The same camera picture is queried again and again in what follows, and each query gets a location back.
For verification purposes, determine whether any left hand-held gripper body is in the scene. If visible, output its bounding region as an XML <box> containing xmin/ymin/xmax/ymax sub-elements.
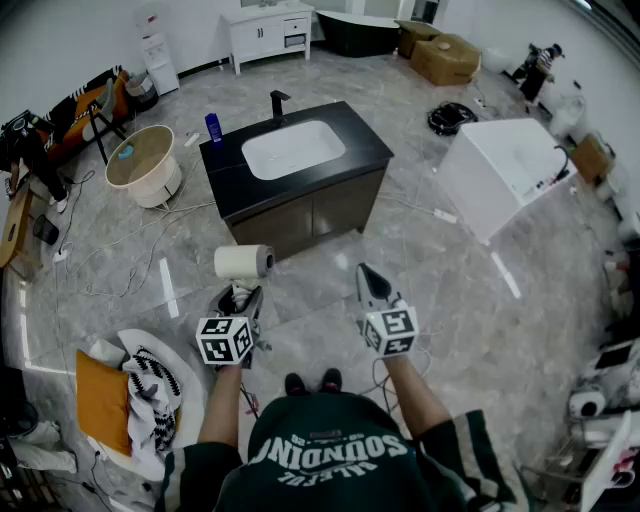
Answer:
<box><xmin>195</xmin><ymin>307</ymin><xmax>274</xmax><ymax>371</ymax></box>

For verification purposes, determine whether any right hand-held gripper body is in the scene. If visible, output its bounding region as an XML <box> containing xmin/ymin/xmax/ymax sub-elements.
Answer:
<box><xmin>357</xmin><ymin>295</ymin><xmax>420</xmax><ymax>359</ymax></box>

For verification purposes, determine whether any person's left forearm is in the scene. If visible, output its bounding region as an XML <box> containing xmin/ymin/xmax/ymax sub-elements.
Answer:
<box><xmin>197</xmin><ymin>363</ymin><xmax>252</xmax><ymax>447</ymax></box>

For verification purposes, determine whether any person's right forearm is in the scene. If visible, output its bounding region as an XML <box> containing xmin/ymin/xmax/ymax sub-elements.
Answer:
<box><xmin>381</xmin><ymin>353</ymin><xmax>452</xmax><ymax>442</ymax></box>

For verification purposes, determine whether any black sink counter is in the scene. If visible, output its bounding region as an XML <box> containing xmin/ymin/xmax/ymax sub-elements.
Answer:
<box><xmin>198</xmin><ymin>100</ymin><xmax>395</xmax><ymax>222</ymax></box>

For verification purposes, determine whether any white sink basin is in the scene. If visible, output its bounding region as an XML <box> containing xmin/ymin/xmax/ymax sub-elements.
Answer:
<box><xmin>241</xmin><ymin>119</ymin><xmax>347</xmax><ymax>182</ymax></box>

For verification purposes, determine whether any white lounge chair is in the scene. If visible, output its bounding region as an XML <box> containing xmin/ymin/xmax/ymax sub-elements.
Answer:
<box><xmin>74</xmin><ymin>328</ymin><xmax>207</xmax><ymax>482</ymax></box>

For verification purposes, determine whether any person's black right shoe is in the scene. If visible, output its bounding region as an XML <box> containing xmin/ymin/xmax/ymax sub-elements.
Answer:
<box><xmin>319</xmin><ymin>367</ymin><xmax>344</xmax><ymax>394</ymax></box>

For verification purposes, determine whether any dark wooden vanity cabinet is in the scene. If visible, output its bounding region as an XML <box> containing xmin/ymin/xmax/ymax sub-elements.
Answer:
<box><xmin>223</xmin><ymin>167</ymin><xmax>389</xmax><ymax>264</ymax></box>

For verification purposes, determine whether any black and white patterned blanket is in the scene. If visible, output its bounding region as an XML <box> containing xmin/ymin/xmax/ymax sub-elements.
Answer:
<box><xmin>121</xmin><ymin>345</ymin><xmax>183</xmax><ymax>454</ymax></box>

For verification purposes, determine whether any orange cushion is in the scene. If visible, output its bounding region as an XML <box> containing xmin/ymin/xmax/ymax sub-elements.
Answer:
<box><xmin>74</xmin><ymin>349</ymin><xmax>134</xmax><ymax>458</ymax></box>

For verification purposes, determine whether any person's green shirt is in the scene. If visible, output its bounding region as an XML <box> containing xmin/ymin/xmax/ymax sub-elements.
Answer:
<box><xmin>158</xmin><ymin>391</ymin><xmax>524</xmax><ymax>512</ymax></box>

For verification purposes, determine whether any round beige side table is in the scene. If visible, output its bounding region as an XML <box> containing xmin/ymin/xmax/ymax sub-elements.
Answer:
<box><xmin>104</xmin><ymin>124</ymin><xmax>184</xmax><ymax>210</ymax></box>

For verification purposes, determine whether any white bathtub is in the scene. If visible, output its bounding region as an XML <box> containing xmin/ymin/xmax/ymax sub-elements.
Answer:
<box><xmin>435</xmin><ymin>117</ymin><xmax>579</xmax><ymax>247</ymax></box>

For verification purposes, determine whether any blue bottle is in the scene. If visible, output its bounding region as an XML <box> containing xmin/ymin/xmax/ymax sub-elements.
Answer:
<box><xmin>204</xmin><ymin>112</ymin><xmax>224</xmax><ymax>147</ymax></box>

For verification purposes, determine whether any black mesh wastebasket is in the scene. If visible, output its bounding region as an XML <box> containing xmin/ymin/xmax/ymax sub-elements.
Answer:
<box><xmin>31</xmin><ymin>214</ymin><xmax>61</xmax><ymax>247</ymax></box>

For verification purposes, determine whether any white round appliance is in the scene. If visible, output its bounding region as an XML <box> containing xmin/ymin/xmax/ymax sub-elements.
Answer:
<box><xmin>566</xmin><ymin>389</ymin><xmax>609</xmax><ymax>422</ymax></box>

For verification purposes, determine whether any black folding stool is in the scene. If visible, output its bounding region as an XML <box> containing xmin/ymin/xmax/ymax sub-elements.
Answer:
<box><xmin>86</xmin><ymin>98</ymin><xmax>127</xmax><ymax>167</ymax></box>

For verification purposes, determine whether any wooden board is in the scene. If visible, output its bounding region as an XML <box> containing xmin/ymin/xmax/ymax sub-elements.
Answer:
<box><xmin>0</xmin><ymin>188</ymin><xmax>34</xmax><ymax>270</ymax></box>

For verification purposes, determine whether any grey storage basket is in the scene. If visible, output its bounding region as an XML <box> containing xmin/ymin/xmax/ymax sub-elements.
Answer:
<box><xmin>124</xmin><ymin>71</ymin><xmax>160</xmax><ymax>112</ymax></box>

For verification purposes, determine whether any black bathtub faucet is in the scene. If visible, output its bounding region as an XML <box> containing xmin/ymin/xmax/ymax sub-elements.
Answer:
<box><xmin>553</xmin><ymin>144</ymin><xmax>572</xmax><ymax>182</ymax></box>

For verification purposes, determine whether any large cardboard box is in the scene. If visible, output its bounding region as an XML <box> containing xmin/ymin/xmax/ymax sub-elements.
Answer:
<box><xmin>409</xmin><ymin>33</ymin><xmax>483</xmax><ymax>87</ymax></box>

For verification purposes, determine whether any orange and black sofa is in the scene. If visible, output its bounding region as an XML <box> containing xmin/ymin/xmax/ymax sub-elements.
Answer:
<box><xmin>43</xmin><ymin>64</ymin><xmax>132</xmax><ymax>162</ymax></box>

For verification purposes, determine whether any brown cardboard box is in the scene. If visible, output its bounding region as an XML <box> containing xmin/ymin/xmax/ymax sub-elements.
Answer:
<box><xmin>569</xmin><ymin>133</ymin><xmax>615</xmax><ymax>185</ymax></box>

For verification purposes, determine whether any white water dispenser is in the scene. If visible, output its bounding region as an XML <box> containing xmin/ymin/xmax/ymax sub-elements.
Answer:
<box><xmin>133</xmin><ymin>3</ymin><xmax>181</xmax><ymax>97</ymax></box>

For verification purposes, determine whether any black bathtub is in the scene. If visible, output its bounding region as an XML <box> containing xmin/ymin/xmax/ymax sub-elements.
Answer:
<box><xmin>315</xmin><ymin>9</ymin><xmax>404</xmax><ymax>58</ymax></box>

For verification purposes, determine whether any small cardboard box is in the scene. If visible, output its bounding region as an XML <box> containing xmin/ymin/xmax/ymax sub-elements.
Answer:
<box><xmin>396</xmin><ymin>19</ymin><xmax>444</xmax><ymax>59</ymax></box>

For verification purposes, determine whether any white toilet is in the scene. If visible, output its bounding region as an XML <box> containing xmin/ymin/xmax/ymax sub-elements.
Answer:
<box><xmin>481</xmin><ymin>46</ymin><xmax>517</xmax><ymax>75</ymax></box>

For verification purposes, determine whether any white vanity cabinet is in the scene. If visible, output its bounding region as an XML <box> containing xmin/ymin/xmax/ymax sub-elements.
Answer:
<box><xmin>220</xmin><ymin>1</ymin><xmax>316</xmax><ymax>77</ymax></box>

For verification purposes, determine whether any white floor cable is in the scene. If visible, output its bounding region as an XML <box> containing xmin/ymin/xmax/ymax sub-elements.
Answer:
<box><xmin>63</xmin><ymin>164</ymin><xmax>217</xmax><ymax>300</ymax></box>

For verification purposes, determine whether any black coiled cable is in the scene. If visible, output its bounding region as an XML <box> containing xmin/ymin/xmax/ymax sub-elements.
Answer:
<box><xmin>427</xmin><ymin>100</ymin><xmax>479</xmax><ymax>137</ymax></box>

